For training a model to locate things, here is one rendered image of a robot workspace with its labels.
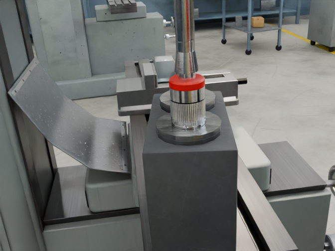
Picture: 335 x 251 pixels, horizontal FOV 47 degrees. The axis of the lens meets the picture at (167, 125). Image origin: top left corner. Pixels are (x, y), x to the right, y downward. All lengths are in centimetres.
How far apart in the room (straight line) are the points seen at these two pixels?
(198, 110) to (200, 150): 5
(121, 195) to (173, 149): 54
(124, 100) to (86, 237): 38
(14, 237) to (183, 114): 64
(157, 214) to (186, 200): 4
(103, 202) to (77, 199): 12
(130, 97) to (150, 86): 6
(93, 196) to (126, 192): 8
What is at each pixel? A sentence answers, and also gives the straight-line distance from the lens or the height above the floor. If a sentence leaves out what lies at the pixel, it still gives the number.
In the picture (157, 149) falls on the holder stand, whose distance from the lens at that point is 48.
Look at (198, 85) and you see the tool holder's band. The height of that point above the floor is 117.
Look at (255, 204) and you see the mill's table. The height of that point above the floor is 91.
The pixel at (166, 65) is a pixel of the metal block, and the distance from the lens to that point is 108.
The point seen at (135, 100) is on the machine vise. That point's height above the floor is 95.
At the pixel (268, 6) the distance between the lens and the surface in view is 745.
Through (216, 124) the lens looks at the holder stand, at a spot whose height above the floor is 111.
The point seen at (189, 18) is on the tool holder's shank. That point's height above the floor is 125.
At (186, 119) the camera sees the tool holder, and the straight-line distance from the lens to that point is 49.
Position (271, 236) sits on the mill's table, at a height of 91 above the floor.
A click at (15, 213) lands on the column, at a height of 78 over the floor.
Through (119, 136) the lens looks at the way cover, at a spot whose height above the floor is 84.
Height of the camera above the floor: 132
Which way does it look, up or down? 25 degrees down
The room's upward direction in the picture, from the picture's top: 4 degrees counter-clockwise
